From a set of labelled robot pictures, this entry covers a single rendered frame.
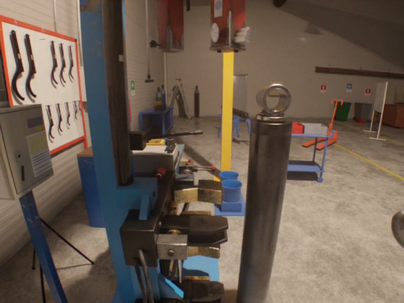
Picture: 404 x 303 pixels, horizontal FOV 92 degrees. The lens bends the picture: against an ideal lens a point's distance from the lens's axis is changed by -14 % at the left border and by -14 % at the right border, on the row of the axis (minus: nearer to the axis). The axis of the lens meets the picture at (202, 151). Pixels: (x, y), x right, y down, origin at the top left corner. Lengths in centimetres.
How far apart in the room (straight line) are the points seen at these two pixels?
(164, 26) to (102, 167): 80
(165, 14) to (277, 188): 105
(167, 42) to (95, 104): 47
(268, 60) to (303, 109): 320
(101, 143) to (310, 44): 1254
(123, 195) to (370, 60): 1454
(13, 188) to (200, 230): 87
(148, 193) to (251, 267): 80
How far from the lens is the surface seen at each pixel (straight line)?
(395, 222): 50
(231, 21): 98
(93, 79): 120
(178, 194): 146
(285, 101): 118
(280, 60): 1250
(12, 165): 121
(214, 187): 149
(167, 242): 103
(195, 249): 176
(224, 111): 368
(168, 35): 124
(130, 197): 110
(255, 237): 137
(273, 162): 115
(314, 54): 1323
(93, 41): 121
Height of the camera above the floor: 164
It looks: 17 degrees down
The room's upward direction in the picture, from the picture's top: straight up
